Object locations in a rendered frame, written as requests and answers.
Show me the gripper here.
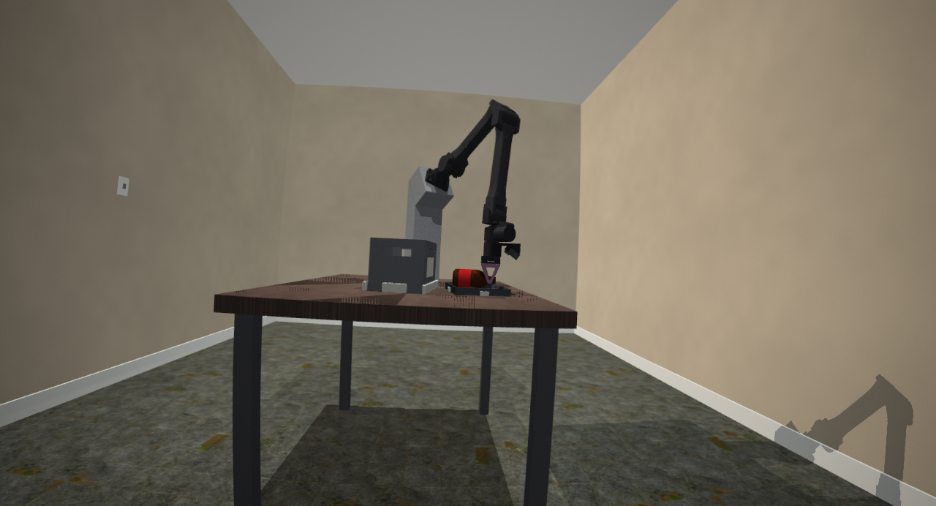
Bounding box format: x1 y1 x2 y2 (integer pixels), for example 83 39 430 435
481 241 500 284

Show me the dark grey divided crate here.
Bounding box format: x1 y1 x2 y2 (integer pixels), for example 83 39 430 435
367 238 437 294

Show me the brown glass bottle with red label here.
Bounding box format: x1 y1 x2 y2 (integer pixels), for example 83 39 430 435
453 269 488 288

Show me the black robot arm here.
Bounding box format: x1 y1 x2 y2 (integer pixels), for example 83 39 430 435
425 99 521 260

